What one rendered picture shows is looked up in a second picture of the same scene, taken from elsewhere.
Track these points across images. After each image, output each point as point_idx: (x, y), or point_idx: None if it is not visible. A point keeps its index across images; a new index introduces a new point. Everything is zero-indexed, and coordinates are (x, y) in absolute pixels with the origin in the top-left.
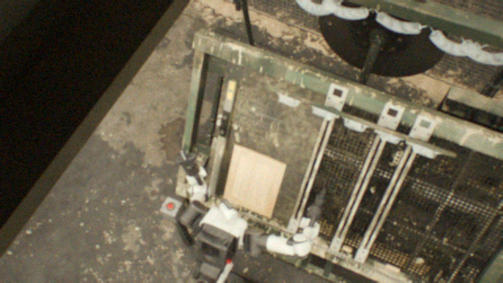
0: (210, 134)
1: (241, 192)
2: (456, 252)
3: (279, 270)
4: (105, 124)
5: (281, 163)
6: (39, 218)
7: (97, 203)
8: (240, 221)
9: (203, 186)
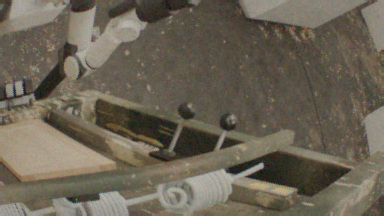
0: (189, 108)
1: (28, 132)
2: None
3: None
4: None
5: (28, 177)
6: (175, 28)
7: (134, 93)
8: (21, 11)
9: (90, 50)
